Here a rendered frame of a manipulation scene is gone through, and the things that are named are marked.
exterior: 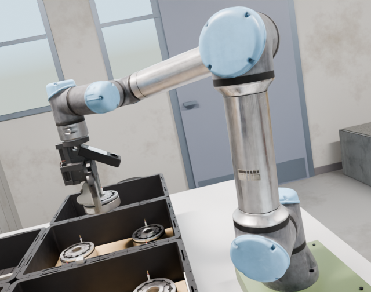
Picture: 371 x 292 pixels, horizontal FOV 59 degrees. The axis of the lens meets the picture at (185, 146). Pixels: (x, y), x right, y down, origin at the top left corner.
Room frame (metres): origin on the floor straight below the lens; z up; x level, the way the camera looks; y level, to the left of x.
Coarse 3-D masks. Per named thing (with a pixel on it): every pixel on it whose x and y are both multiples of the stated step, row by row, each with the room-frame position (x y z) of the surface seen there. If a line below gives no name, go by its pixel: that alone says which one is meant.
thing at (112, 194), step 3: (102, 192) 0.96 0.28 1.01; (108, 192) 0.94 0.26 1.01; (111, 192) 0.94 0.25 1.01; (114, 192) 0.94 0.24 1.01; (117, 192) 0.93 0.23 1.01; (108, 195) 0.92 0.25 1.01; (111, 195) 0.92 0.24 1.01; (114, 195) 0.91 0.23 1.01; (117, 195) 0.92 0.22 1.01; (105, 198) 0.90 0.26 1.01; (108, 198) 0.90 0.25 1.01; (111, 198) 0.89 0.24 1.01; (114, 198) 0.90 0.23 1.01; (102, 201) 0.88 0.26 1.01; (105, 201) 0.87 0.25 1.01; (108, 201) 0.88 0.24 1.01
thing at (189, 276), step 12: (180, 240) 0.71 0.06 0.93; (132, 252) 0.71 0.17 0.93; (180, 252) 0.66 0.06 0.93; (84, 264) 0.69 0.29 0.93; (96, 264) 0.69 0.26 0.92; (36, 276) 0.68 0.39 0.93; (48, 276) 0.68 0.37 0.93; (192, 276) 0.56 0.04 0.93; (12, 288) 0.66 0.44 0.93; (192, 288) 0.55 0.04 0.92
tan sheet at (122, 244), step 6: (168, 228) 1.00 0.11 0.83; (168, 234) 0.96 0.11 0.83; (120, 240) 0.98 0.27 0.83; (126, 240) 0.98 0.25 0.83; (132, 240) 0.97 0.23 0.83; (102, 246) 0.97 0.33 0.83; (108, 246) 0.96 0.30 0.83; (114, 246) 0.95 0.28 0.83; (120, 246) 0.94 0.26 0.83; (126, 246) 0.94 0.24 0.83; (132, 246) 0.93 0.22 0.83; (102, 252) 0.93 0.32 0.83; (108, 252) 0.92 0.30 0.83; (60, 264) 0.91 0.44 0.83
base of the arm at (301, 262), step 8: (296, 248) 0.70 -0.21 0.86; (304, 248) 0.72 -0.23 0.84; (296, 256) 0.70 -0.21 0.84; (304, 256) 0.71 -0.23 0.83; (312, 256) 0.73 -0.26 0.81; (296, 264) 0.69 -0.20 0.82; (304, 264) 0.70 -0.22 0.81; (312, 264) 0.72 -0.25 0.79; (288, 272) 0.69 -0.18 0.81; (296, 272) 0.69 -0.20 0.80; (304, 272) 0.69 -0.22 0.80; (312, 272) 0.70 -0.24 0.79; (280, 280) 0.69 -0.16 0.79; (288, 280) 0.68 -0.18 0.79; (296, 280) 0.68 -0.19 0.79; (304, 280) 0.68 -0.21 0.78; (312, 280) 0.69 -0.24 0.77; (272, 288) 0.70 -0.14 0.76; (280, 288) 0.69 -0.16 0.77; (288, 288) 0.68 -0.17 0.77; (296, 288) 0.68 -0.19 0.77; (304, 288) 0.68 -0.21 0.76
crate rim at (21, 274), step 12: (144, 204) 1.01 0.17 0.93; (168, 204) 0.96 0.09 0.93; (96, 216) 0.99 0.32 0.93; (48, 228) 0.96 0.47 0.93; (168, 240) 0.73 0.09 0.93; (36, 252) 0.81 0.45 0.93; (120, 252) 0.72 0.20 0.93; (24, 264) 0.75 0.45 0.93; (72, 264) 0.71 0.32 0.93; (24, 276) 0.69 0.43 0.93
